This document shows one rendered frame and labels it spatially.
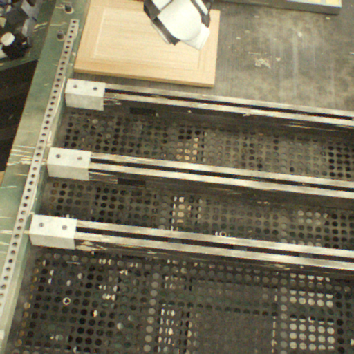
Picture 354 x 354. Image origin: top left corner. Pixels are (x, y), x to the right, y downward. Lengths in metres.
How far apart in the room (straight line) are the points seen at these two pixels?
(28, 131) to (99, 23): 0.56
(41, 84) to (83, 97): 0.15
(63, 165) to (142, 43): 0.62
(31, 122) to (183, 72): 0.55
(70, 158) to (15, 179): 0.17
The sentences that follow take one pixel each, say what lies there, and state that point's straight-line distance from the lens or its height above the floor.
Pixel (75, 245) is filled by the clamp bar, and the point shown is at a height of 1.01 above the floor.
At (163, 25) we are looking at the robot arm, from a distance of 1.54.
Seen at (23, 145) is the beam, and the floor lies 0.83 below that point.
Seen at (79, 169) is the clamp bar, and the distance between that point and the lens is 1.85.
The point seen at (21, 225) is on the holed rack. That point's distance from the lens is 1.78.
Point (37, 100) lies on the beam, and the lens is 2.04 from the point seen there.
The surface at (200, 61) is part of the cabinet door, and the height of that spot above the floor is 1.26.
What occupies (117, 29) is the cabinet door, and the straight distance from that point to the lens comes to 2.30.
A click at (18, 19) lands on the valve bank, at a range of 2.30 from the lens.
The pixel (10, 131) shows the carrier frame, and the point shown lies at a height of 0.54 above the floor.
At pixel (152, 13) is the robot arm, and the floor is 1.41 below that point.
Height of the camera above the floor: 2.02
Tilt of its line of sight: 25 degrees down
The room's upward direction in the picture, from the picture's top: 79 degrees clockwise
